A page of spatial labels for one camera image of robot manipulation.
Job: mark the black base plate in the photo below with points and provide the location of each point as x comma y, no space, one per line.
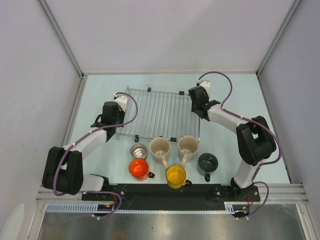
195,197

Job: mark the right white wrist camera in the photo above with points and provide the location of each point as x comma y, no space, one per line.
205,84

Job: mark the dark green mug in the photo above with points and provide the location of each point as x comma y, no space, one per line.
207,163

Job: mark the small steel cup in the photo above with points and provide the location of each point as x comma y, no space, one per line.
139,151

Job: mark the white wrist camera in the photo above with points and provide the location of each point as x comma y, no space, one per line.
205,84
121,100

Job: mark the beige mug coral print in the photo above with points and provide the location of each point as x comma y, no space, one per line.
160,149

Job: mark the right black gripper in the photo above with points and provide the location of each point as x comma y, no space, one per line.
193,107

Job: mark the yellow mug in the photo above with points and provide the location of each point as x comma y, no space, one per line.
176,177

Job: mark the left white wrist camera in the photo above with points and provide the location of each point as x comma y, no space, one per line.
121,100

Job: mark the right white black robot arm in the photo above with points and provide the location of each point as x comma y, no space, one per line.
255,141

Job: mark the orange mug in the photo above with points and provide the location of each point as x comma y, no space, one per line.
139,169

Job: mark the metal wire dish rack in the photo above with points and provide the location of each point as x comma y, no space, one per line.
161,114

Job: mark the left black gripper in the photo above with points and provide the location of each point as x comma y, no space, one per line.
122,114

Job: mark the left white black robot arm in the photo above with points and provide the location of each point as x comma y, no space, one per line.
64,165

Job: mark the beige mug blue print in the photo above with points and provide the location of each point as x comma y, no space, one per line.
187,148

